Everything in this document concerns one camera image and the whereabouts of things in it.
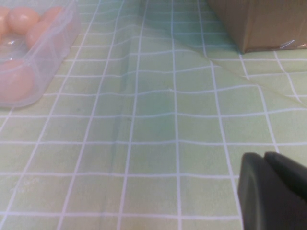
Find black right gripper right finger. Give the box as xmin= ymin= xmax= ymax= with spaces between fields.
xmin=264 ymin=151 xmax=307 ymax=200

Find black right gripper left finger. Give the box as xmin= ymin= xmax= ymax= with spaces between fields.
xmin=237 ymin=151 xmax=307 ymax=230

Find brown cardboard box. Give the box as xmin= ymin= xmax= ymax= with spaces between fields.
xmin=207 ymin=0 xmax=307 ymax=55

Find clear plastic egg box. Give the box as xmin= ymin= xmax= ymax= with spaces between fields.
xmin=0 ymin=0 xmax=82 ymax=108

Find brown egg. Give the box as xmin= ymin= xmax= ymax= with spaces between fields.
xmin=0 ymin=59 xmax=34 ymax=101
xmin=25 ymin=21 xmax=52 ymax=48
xmin=6 ymin=6 xmax=40 ymax=34
xmin=0 ymin=6 xmax=10 ymax=40

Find green checked tablecloth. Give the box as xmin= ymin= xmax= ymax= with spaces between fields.
xmin=0 ymin=0 xmax=307 ymax=230

